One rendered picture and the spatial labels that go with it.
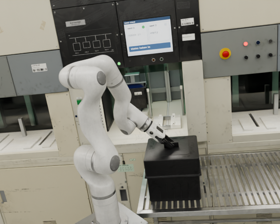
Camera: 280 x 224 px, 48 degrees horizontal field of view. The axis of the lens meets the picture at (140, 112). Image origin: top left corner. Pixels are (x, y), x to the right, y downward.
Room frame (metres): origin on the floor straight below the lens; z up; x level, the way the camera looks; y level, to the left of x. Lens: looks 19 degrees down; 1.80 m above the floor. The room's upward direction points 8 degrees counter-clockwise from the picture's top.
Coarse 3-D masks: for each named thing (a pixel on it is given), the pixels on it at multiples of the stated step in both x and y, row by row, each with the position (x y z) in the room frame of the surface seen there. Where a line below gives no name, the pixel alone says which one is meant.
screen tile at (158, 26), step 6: (150, 24) 1.97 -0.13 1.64; (156, 24) 1.96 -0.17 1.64; (162, 24) 1.96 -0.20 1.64; (168, 24) 1.95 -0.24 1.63; (150, 30) 1.97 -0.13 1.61; (156, 30) 1.97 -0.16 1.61; (168, 30) 1.95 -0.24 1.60; (150, 36) 1.97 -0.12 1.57; (156, 36) 1.97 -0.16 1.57; (162, 36) 1.96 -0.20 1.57; (168, 36) 1.96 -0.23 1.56
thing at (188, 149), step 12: (156, 144) 1.63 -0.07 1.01; (180, 144) 1.59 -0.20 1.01; (192, 144) 1.57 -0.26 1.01; (144, 156) 1.51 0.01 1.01; (156, 156) 1.49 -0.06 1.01; (168, 156) 1.47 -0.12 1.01; (180, 156) 1.45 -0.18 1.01; (192, 156) 1.44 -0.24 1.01; (144, 168) 1.46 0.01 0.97; (156, 168) 1.45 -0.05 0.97; (168, 168) 1.44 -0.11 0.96; (180, 168) 1.43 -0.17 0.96; (192, 168) 1.42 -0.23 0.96
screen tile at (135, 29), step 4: (144, 24) 1.98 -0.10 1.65; (128, 28) 1.99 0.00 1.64; (132, 28) 1.99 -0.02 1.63; (136, 28) 1.98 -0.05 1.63; (140, 28) 1.98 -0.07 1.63; (128, 32) 1.99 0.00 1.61; (132, 32) 1.99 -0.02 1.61; (136, 32) 1.98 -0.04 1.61; (144, 32) 1.98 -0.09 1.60; (136, 36) 1.98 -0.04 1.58; (140, 36) 1.98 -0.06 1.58; (144, 36) 1.98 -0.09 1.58; (128, 40) 1.99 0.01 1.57; (132, 40) 1.99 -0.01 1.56; (136, 40) 1.98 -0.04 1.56; (140, 40) 1.98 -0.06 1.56; (144, 40) 1.98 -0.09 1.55
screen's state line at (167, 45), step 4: (148, 44) 1.97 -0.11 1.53; (152, 44) 1.97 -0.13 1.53; (156, 44) 1.97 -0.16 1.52; (160, 44) 1.96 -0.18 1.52; (164, 44) 1.96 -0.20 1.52; (168, 44) 1.96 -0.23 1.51; (132, 48) 1.99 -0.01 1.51; (136, 48) 1.99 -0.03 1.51; (140, 48) 1.98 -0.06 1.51; (144, 48) 1.98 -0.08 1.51; (148, 48) 1.97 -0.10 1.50; (152, 48) 1.97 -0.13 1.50; (156, 48) 1.97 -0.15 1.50
